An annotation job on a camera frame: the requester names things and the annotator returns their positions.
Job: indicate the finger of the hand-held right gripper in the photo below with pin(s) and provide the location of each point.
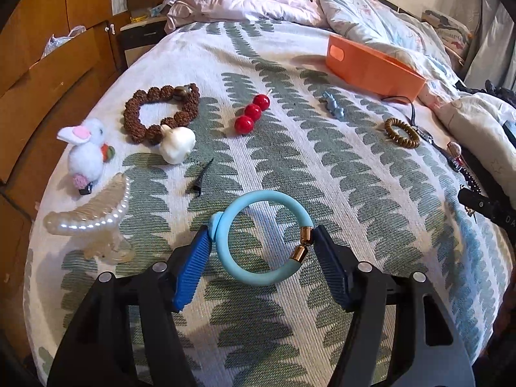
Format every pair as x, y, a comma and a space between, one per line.
475, 201

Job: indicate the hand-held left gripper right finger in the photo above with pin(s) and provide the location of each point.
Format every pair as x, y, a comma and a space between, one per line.
332, 270

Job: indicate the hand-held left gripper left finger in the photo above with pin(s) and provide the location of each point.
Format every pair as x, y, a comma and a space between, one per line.
191, 274

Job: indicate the black alligator hair clip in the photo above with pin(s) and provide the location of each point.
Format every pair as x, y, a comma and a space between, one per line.
200, 177

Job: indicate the clear pearl hair claw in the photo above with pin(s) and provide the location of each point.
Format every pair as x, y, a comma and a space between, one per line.
100, 217

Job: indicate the white garlic-shaped ornament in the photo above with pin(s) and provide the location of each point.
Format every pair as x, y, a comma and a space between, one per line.
177, 145

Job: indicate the red ball hair clip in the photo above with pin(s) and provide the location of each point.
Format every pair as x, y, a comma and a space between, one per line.
244, 125

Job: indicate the white plush bunny hair clip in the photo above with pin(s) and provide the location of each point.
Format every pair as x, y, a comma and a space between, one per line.
86, 153

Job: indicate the small blue hair claw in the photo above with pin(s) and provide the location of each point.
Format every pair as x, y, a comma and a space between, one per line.
332, 105

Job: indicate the cream quilt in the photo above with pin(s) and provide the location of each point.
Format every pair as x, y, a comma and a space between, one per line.
479, 117

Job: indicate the dark clothing pile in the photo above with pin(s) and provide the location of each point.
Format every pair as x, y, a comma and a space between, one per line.
496, 90

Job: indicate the leaf-patterned bedspread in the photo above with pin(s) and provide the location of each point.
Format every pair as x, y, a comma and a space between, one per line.
282, 161

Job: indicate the grey curtain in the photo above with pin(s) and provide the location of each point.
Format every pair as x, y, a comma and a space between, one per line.
496, 36

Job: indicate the orange storage box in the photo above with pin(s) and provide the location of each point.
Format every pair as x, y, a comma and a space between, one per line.
363, 68

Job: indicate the printed pillow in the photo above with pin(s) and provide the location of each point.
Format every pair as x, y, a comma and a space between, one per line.
447, 28

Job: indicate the light floral quilt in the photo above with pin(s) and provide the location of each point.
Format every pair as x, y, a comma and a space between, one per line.
363, 16

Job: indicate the wooden drawer cabinet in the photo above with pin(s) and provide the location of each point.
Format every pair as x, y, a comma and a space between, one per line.
40, 109

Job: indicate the dark-fronted nightstand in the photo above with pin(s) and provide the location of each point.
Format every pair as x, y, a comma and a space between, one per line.
141, 40

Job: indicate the yellow packet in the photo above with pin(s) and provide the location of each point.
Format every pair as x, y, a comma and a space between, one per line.
139, 17

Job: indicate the crumpled clear plastic bag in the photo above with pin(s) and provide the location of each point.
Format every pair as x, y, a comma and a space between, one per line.
60, 40

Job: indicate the pink quilt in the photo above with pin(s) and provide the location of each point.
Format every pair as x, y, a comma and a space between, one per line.
242, 4

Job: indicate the white paper box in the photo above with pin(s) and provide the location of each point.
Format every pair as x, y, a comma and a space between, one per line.
119, 2

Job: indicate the wooden wardrobe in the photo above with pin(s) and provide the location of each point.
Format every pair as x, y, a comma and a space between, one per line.
48, 0

